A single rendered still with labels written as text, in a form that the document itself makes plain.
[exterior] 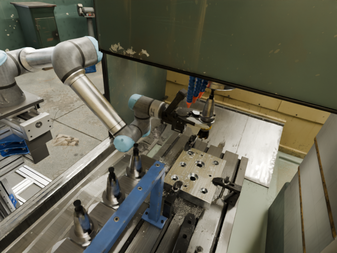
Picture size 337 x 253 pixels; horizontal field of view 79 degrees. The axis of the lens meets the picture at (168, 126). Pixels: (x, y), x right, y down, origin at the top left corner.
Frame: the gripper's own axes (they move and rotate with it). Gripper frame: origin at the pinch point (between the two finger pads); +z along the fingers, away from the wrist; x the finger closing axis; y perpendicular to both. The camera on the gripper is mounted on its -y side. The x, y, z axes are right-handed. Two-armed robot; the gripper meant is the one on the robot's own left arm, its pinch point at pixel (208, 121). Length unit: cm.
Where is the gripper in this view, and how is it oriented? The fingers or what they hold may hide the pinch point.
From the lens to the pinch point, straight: 79.6
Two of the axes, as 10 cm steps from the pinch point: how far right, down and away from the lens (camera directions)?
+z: 8.9, 3.2, -3.2
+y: -0.9, 8.2, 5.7
